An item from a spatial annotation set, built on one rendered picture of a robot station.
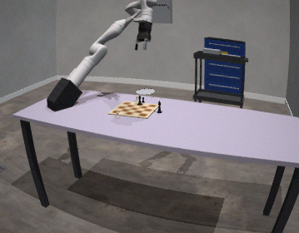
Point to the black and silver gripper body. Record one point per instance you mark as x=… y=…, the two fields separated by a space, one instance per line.
x=145 y=27

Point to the brown and cream chessboard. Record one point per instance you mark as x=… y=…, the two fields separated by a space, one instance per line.
x=132 y=109

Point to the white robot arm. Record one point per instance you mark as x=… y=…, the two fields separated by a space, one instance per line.
x=88 y=63

